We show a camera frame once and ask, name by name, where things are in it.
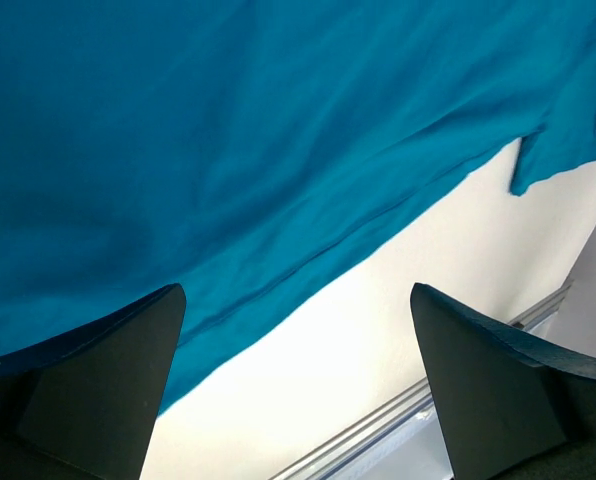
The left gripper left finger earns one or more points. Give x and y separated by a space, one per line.
83 404

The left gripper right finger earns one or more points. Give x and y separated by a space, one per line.
510 404

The teal blue t shirt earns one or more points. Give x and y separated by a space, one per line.
253 151

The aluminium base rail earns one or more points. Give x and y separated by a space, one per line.
405 429

